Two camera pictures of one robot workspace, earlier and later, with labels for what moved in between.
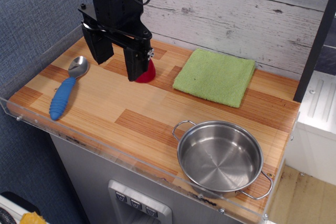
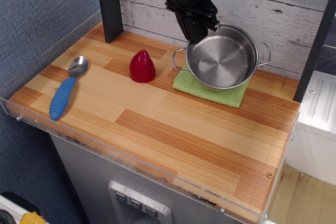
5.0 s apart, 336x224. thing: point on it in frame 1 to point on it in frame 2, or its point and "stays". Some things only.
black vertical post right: [317, 44] stays
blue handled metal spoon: [77, 66] stays
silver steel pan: [219, 159] to [226, 59]
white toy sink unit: [312, 150] stays
